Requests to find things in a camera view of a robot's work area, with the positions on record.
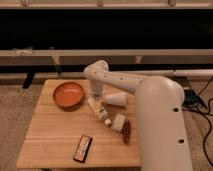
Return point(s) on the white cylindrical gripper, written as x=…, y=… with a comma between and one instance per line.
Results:
x=96, y=90

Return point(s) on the white plastic bottle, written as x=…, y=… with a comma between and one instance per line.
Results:
x=99, y=111

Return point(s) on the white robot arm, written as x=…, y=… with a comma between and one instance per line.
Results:
x=161, y=131

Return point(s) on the orange ceramic bowl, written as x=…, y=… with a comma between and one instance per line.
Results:
x=68, y=94

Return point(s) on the white paper cup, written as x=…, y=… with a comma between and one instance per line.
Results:
x=118, y=99

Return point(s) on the small white box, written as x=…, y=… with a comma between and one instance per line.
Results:
x=118, y=123

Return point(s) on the wooden table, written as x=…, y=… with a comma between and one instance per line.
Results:
x=53, y=136

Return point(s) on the brown snack packet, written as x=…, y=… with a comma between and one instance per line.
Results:
x=126, y=132

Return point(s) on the dark chocolate bar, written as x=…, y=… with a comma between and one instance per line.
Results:
x=82, y=148

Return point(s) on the black power adapter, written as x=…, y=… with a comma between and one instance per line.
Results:
x=191, y=98

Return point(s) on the white window rail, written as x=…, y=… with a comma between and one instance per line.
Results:
x=141, y=56

